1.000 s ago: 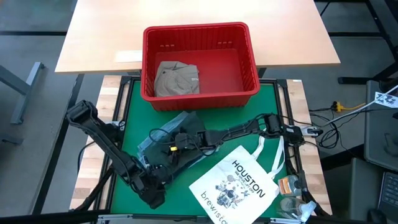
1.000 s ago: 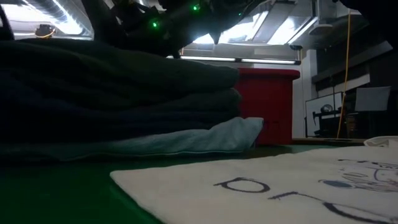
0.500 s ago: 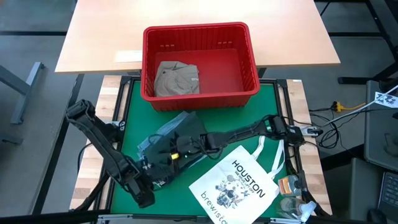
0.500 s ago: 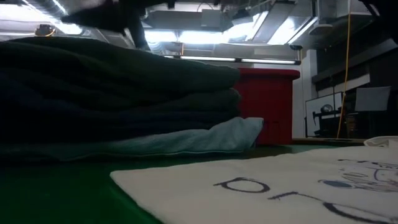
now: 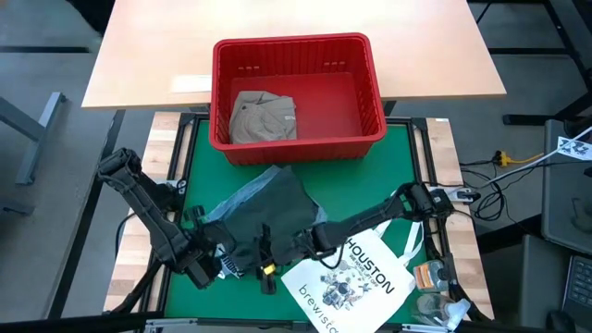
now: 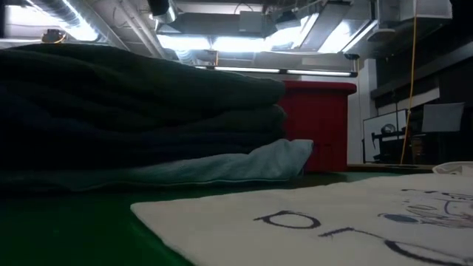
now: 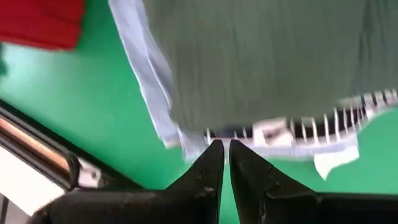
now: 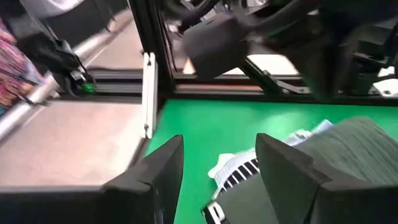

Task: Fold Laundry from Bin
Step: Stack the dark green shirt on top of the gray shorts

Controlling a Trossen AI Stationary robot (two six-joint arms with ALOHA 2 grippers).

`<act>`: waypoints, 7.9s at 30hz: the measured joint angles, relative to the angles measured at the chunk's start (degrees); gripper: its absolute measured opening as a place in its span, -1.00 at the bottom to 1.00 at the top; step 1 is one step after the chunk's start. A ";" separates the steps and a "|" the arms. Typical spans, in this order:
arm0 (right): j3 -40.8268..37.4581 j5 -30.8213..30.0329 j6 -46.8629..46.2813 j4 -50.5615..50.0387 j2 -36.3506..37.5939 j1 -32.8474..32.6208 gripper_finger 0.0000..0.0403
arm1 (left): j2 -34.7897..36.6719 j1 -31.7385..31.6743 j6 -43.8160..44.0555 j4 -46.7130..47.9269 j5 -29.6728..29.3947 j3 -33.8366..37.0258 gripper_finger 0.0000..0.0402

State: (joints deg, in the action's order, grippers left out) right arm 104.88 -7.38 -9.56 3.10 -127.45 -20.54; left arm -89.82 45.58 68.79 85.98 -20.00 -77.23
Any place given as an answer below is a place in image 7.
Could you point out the dark green garment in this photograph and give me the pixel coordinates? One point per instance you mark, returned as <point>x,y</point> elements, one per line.
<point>264,62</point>

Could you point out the navy Puma t-shirt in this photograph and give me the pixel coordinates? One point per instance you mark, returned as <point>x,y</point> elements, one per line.
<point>326,127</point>

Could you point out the red fabric laundry bin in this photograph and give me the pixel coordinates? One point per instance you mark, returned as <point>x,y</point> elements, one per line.
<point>40,21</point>

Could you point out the light blue denim jeans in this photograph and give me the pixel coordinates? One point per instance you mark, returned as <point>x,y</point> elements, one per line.
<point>149,77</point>

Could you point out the black metal table frame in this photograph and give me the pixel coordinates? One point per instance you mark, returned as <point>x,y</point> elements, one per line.
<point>46,155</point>

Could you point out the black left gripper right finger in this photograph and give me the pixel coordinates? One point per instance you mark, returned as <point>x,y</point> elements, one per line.
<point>311,208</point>

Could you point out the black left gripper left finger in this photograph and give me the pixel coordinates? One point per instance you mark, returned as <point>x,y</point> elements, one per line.
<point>140,207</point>

